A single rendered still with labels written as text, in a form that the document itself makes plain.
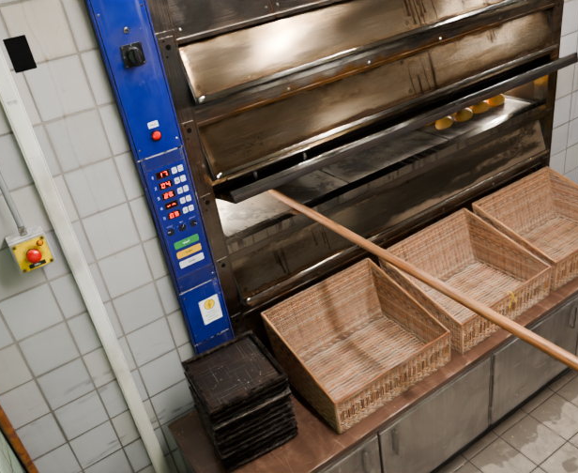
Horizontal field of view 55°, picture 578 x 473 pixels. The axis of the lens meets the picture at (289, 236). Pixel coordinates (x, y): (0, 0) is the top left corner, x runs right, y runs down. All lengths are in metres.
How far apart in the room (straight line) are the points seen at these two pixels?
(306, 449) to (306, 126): 1.14
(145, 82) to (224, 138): 0.34
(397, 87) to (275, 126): 0.56
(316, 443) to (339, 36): 1.43
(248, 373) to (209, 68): 1.00
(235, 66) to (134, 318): 0.91
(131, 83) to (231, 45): 0.36
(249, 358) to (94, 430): 0.62
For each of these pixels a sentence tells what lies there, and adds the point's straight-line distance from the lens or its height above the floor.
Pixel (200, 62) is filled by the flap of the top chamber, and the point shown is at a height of 1.82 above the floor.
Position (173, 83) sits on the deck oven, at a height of 1.78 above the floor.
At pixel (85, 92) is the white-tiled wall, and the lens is 1.72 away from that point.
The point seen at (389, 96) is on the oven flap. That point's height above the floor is 1.50.
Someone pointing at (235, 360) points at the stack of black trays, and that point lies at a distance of 2.00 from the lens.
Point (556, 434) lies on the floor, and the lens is 2.91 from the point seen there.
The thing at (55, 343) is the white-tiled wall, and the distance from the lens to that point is 1.97.
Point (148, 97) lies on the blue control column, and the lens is 1.74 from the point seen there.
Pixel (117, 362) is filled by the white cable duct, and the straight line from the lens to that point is 2.06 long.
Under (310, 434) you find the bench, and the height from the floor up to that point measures 0.58.
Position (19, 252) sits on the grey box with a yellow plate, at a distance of 1.73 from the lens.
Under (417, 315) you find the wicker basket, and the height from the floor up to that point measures 0.71.
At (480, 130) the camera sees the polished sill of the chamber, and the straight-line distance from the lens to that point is 2.77.
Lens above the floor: 2.18
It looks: 30 degrees down
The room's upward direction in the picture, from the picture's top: 10 degrees counter-clockwise
